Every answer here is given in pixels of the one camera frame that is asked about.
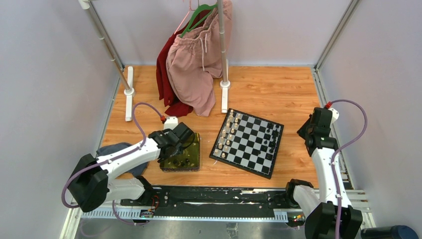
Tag white clothes rack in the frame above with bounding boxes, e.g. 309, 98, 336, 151
79, 0, 231, 121

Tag green clothes hanger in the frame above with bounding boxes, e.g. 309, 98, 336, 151
180, 3, 219, 38

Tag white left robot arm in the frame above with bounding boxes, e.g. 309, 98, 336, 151
61, 122, 195, 212

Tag black and white chessboard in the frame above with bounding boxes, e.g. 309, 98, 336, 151
209, 109, 284, 179

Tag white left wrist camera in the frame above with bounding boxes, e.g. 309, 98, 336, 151
163, 117, 179, 129

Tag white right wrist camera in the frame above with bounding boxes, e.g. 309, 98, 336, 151
328, 108, 339, 124

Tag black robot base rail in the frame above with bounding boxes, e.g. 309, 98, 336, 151
71, 184, 367, 228

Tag dark blue cylinder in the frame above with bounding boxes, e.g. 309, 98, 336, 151
360, 225, 420, 239

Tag pink shorts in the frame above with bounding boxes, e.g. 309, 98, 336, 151
166, 9, 222, 117

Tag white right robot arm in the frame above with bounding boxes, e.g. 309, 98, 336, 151
284, 107, 363, 239

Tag pink clothes hanger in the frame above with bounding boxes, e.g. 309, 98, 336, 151
174, 0, 195, 36

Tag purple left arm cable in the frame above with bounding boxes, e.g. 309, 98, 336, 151
61, 102, 166, 227

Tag grey blue cloth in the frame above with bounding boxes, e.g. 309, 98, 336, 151
96, 142, 149, 177

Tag dark red garment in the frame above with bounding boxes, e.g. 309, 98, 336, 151
156, 10, 212, 117

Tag black chess pieces pile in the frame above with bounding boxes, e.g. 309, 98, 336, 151
173, 158, 190, 167

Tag gold metal tin tray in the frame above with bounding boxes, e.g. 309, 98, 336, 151
159, 133, 201, 172

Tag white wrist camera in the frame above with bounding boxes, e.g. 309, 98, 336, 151
163, 117, 179, 129
328, 108, 339, 124

